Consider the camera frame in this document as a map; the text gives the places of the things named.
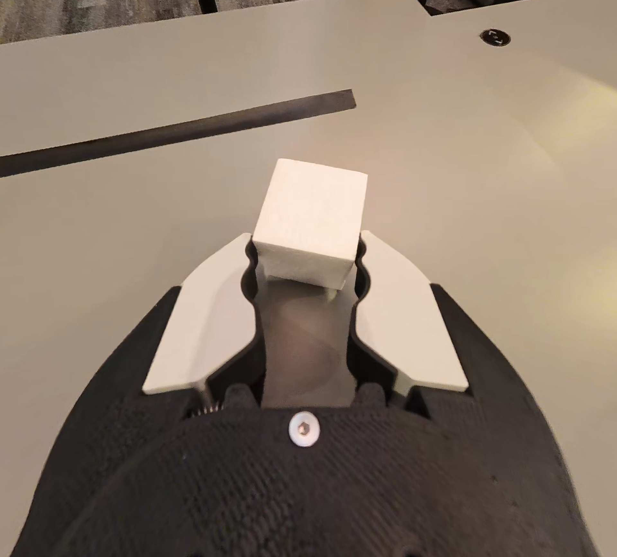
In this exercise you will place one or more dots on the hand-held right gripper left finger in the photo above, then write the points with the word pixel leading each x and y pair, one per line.
pixel 202 325

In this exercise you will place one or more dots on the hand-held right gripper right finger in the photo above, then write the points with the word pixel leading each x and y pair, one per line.
pixel 409 325

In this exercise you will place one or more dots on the white foam cube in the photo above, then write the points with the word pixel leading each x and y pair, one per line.
pixel 308 215

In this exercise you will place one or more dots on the small black desk grommet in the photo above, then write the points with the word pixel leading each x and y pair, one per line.
pixel 495 37

